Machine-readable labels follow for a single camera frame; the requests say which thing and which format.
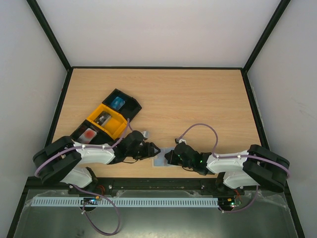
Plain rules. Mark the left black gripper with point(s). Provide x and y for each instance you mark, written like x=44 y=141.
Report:
x=147 y=154

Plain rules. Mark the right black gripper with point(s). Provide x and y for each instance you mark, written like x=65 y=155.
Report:
x=175 y=157

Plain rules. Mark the light blue card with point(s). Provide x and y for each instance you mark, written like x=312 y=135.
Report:
x=160 y=162

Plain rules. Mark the translucent plastic card holder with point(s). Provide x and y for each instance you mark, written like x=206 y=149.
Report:
x=162 y=153

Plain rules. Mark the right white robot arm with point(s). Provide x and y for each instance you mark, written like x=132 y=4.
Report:
x=256 y=166

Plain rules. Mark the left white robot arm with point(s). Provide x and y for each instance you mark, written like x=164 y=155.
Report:
x=62 y=160

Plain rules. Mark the blue card in bin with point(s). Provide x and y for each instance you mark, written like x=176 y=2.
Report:
x=117 y=103

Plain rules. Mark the black card in bin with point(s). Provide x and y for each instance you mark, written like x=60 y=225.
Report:
x=102 y=118

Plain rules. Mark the white red card in bin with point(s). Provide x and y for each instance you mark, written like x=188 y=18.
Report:
x=87 y=136

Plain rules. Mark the yellow bin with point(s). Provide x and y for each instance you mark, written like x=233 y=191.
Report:
x=115 y=126

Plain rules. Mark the black bin near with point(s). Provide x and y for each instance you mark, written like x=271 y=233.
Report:
x=101 y=137

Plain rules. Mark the black bin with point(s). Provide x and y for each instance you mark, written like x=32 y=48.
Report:
x=131 y=107
x=101 y=137

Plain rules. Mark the black bin far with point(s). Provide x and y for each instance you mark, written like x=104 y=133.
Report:
x=131 y=107

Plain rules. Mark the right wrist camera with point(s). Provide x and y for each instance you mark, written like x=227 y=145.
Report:
x=178 y=141

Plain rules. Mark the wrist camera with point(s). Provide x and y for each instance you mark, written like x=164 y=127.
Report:
x=178 y=141
x=146 y=134

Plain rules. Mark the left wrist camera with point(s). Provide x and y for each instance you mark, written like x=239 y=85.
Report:
x=146 y=134

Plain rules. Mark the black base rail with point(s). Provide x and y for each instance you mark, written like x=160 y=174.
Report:
x=204 y=186

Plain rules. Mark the white slotted cable duct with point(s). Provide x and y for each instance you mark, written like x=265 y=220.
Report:
x=125 y=202

